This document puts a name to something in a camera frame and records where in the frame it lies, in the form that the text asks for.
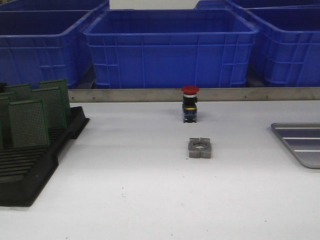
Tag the silver metal tray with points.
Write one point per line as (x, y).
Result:
(302, 140)

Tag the black slotted board rack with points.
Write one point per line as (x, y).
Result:
(25, 171)

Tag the red emergency stop button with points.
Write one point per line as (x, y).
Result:
(189, 107)

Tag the grey metal clamp block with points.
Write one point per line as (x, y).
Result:
(200, 148)

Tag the centre blue plastic crate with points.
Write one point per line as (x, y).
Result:
(139, 49)

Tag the blue plastic crate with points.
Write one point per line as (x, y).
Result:
(286, 52)
(44, 45)
(139, 49)

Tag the far right blue crate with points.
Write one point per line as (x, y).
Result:
(249, 4)

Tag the right blue plastic crate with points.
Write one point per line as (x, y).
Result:
(286, 52)

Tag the left blue plastic crate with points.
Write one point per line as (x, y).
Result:
(44, 45)

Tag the far left blue crate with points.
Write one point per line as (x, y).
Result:
(55, 5)

